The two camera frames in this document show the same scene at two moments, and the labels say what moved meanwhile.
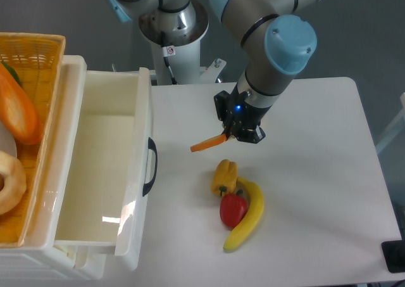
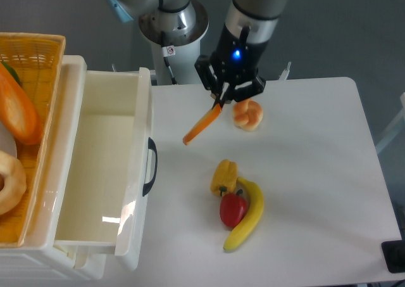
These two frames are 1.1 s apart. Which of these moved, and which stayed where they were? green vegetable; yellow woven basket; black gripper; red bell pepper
Moved: black gripper
Stayed: green vegetable; yellow woven basket; red bell pepper
